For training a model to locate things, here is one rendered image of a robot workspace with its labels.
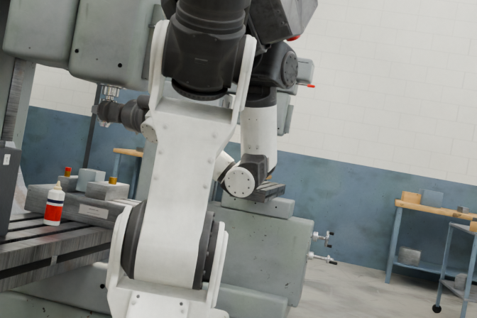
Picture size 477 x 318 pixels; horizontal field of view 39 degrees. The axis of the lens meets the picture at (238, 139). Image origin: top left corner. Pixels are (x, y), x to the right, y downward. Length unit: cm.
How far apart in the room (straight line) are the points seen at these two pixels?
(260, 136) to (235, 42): 51
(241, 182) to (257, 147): 9
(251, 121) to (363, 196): 667
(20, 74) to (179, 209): 114
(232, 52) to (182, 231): 32
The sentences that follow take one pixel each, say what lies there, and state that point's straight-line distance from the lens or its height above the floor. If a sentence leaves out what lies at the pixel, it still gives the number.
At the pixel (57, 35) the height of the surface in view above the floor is 141.
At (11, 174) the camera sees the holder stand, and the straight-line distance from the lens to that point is 148.
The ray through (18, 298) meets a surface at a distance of 187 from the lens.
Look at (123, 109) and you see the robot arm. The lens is 179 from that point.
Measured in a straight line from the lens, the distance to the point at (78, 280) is 177.
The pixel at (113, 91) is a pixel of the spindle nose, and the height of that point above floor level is 129.
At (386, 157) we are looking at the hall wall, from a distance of 823.
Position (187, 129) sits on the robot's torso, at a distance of 117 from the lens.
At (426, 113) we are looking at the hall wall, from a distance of 827.
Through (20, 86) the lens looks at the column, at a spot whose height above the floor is 127.
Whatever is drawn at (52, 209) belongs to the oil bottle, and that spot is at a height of 97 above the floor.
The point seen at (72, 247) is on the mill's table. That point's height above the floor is 91.
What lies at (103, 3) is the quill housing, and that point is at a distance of 185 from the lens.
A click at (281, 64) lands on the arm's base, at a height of 141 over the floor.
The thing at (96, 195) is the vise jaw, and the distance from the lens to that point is 180.
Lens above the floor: 122
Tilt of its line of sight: level
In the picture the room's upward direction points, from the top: 10 degrees clockwise
